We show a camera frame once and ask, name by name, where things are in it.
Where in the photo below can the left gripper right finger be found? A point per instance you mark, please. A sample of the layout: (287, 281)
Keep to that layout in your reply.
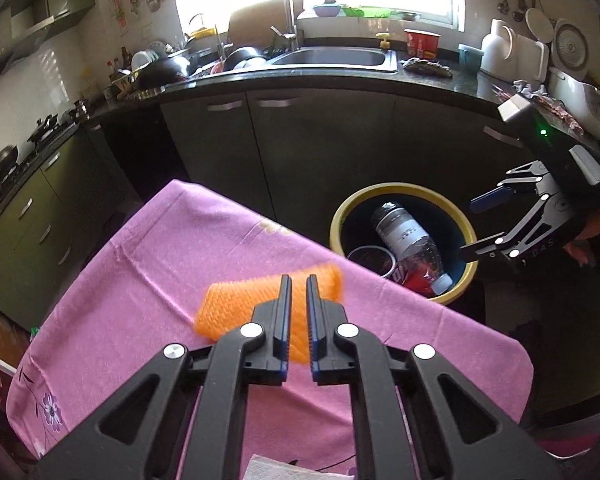
(415, 415)

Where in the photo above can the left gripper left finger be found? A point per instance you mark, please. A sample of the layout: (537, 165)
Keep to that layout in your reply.
(182, 415)

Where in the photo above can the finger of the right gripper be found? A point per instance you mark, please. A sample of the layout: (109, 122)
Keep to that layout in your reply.
(545, 226)
(520, 180)

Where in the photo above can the orange foam fruit net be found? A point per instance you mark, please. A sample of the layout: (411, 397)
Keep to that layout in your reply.
(228, 305)

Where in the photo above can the yellow rimmed trash bin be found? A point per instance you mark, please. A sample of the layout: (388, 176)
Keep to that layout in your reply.
(450, 229)

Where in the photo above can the dark kitchen base cabinets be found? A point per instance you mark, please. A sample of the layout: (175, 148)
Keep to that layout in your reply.
(295, 166)

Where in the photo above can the metal kitchen faucet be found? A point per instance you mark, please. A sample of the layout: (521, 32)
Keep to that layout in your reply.
(291, 36)

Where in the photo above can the person's right hand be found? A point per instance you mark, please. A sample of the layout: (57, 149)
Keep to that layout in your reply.
(576, 248)

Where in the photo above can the white rice cooker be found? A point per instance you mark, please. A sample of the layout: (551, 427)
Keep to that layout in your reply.
(581, 100)

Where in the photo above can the white plastic jug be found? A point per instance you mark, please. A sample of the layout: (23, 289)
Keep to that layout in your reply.
(498, 47)

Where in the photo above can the clear plastic drink bottle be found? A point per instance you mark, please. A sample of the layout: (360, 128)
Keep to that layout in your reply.
(408, 240)

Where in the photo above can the red cola can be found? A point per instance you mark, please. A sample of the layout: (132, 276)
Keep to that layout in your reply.
(418, 276)

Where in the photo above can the stainless steel sink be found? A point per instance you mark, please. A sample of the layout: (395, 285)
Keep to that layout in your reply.
(349, 58)

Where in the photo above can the green side cabinets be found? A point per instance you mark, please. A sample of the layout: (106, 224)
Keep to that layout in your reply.
(50, 225)

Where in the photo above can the wooden cutting board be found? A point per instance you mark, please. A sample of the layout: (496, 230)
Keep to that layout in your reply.
(252, 26)

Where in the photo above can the black wok on stove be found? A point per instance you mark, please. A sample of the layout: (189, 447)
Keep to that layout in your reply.
(8, 160)

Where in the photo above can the black pan on counter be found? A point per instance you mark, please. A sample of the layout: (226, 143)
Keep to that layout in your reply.
(164, 71)

